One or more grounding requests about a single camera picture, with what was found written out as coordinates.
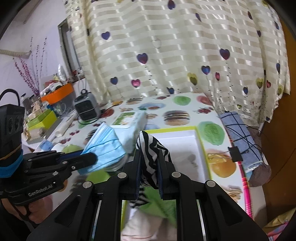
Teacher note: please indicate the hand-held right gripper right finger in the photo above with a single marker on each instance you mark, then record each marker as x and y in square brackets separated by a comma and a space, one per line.
[165, 185]

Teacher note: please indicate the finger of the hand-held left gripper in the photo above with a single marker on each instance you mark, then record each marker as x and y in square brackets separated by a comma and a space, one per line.
[85, 160]
[67, 154]

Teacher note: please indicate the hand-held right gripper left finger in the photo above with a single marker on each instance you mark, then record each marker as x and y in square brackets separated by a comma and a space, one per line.
[134, 180]

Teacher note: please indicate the stack of blue face masks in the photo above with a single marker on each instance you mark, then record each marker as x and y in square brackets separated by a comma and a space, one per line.
[104, 146]

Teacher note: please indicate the black white striped sock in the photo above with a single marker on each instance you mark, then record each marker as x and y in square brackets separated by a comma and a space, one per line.
[149, 153]

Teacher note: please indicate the white box with green rim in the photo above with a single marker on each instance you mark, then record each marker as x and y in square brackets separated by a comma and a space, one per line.
[185, 148]

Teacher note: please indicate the person's left hand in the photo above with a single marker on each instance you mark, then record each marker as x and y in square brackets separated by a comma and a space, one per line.
[34, 209]

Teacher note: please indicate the green cloth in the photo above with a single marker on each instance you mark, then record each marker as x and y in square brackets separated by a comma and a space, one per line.
[161, 204]

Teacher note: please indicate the paper roll with blue label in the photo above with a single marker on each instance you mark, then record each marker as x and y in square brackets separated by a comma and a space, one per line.
[47, 146]

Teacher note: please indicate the rolled white paper tube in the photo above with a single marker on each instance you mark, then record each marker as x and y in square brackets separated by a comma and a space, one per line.
[66, 126]

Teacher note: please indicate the green cardboard box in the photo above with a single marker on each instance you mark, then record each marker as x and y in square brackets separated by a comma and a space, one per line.
[41, 119]

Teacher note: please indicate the grey space heater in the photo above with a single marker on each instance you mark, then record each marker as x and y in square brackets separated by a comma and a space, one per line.
[87, 106]

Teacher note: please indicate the white blue wet wipes pack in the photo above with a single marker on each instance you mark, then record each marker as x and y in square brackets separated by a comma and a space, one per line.
[129, 125]

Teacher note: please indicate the orange round box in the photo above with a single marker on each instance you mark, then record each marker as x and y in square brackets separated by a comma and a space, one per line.
[57, 93]

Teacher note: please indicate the purple decorative branches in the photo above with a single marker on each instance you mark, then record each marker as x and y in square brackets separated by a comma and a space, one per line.
[32, 69]

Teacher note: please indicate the black binder clip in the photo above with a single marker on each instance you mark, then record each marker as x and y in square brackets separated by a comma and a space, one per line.
[235, 154]

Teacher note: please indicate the blue checked rolled towel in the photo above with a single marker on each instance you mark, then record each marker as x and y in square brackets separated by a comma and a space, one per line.
[240, 139]

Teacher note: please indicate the food printed tablecloth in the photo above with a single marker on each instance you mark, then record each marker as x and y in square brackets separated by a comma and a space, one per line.
[208, 104]

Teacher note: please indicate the brown wooden furniture panel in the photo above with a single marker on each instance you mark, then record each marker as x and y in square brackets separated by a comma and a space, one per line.
[277, 162]

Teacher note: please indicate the heart printed cream curtain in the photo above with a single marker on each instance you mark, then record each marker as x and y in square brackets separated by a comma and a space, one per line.
[173, 46]

